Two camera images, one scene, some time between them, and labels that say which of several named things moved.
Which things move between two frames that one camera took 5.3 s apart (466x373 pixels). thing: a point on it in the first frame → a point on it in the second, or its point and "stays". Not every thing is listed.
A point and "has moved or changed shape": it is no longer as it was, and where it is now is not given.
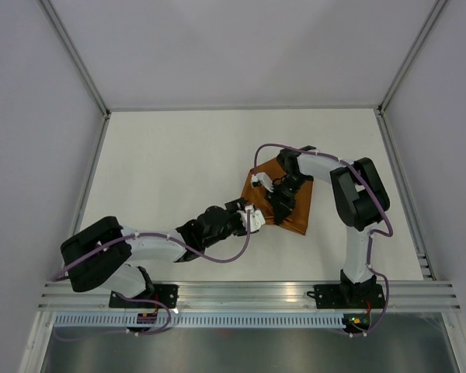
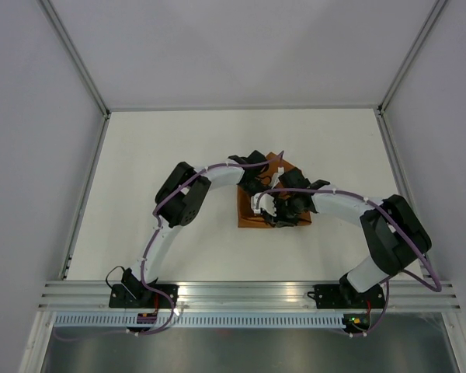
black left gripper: (233, 207) → (268, 188)
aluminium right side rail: (399, 177) stays
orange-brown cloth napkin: (259, 196) has moved or changed shape
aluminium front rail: (401, 294) stays
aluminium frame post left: (72, 53) stays
